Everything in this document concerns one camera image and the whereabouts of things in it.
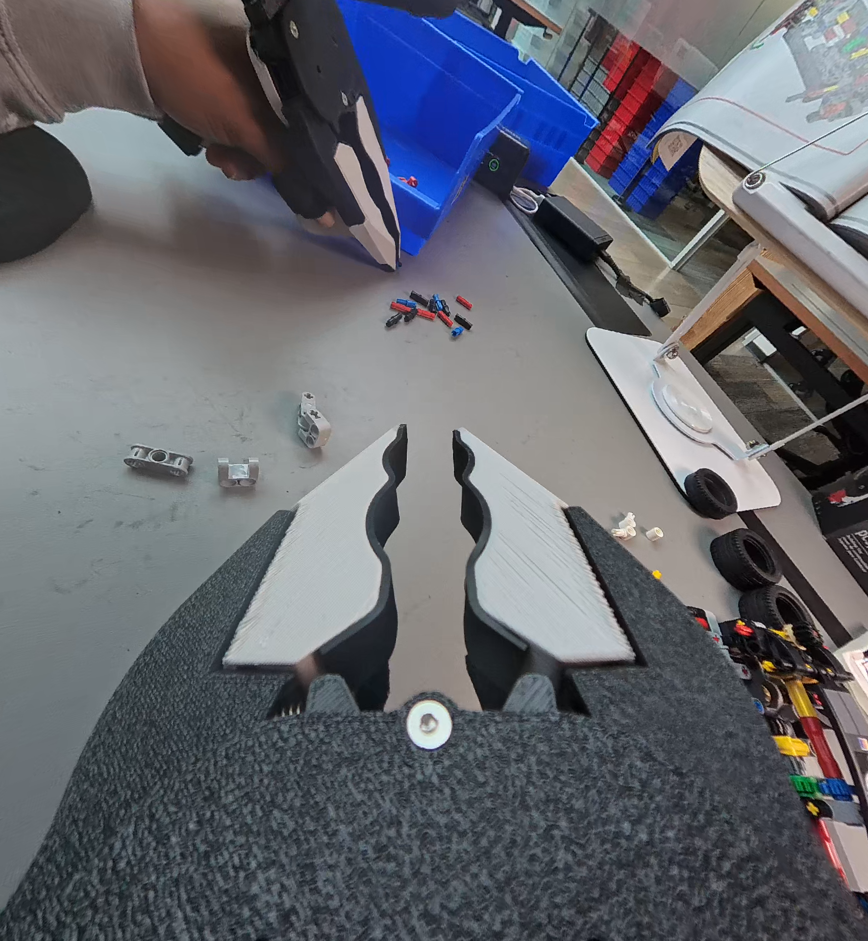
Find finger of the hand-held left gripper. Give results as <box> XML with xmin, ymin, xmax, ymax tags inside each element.
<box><xmin>356</xmin><ymin>98</ymin><xmax>402</xmax><ymax>272</ymax></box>
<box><xmin>334</xmin><ymin>143</ymin><xmax>376</xmax><ymax>258</ymax></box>

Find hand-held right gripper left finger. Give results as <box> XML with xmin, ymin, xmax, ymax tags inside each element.
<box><xmin>223</xmin><ymin>424</ymin><xmax>409</xmax><ymax>711</ymax></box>

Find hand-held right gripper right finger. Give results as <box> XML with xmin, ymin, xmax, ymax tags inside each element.
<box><xmin>452</xmin><ymin>428</ymin><xmax>636</xmax><ymax>712</ymax></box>

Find grey angled connector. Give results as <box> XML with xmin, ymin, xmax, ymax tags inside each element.
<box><xmin>296</xmin><ymin>392</ymin><xmax>333</xmax><ymax>449</ymax></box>

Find toy car chassis model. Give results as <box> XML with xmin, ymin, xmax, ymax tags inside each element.
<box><xmin>687</xmin><ymin>606</ymin><xmax>868</xmax><ymax>916</ymax></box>

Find instruction booklet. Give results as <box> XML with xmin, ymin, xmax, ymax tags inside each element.
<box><xmin>650</xmin><ymin>0</ymin><xmax>868</xmax><ymax>266</ymax></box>

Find person's left forearm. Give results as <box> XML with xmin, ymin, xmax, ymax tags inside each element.
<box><xmin>0</xmin><ymin>0</ymin><xmax>164</xmax><ymax>138</ymax></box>

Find grey desk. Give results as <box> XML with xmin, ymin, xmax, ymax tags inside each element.
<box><xmin>0</xmin><ymin>103</ymin><xmax>868</xmax><ymax>938</ymax></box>

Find person's left hand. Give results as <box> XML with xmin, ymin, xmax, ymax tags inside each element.
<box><xmin>136</xmin><ymin>0</ymin><xmax>337</xmax><ymax>229</ymax></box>

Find pile of small pins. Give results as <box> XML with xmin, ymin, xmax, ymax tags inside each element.
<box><xmin>384</xmin><ymin>290</ymin><xmax>476</xmax><ymax>341</ymax></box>

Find black power bank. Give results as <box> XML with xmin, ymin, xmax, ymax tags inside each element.
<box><xmin>478</xmin><ymin>126</ymin><xmax>532</xmax><ymax>199</ymax></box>

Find black power adapter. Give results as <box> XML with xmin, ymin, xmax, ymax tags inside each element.
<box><xmin>533</xmin><ymin>193</ymin><xmax>615</xmax><ymax>263</ymax></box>

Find black rubber tire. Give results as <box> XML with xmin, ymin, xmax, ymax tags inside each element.
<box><xmin>709</xmin><ymin>528</ymin><xmax>784</xmax><ymax>591</ymax></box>
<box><xmin>684</xmin><ymin>468</ymin><xmax>741</xmax><ymax>520</ymax></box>
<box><xmin>737</xmin><ymin>584</ymin><xmax>820</xmax><ymax>641</ymax></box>

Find grey double-hole connector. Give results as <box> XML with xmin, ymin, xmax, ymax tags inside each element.
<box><xmin>124</xmin><ymin>443</ymin><xmax>195</xmax><ymax>479</ymax></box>

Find stack of red blue bins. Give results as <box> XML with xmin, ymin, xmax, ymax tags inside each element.
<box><xmin>577</xmin><ymin>29</ymin><xmax>699</xmax><ymax>219</ymax></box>

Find dark cloth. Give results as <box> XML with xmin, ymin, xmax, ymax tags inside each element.
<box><xmin>0</xmin><ymin>124</ymin><xmax>94</xmax><ymax>268</ymax></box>

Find black set box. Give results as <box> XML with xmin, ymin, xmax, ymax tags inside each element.
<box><xmin>811</xmin><ymin>450</ymin><xmax>868</xmax><ymax>642</ymax></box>

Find black adapter cable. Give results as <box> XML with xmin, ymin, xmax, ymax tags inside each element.
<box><xmin>597</xmin><ymin>250</ymin><xmax>671</xmax><ymax>319</ymax></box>

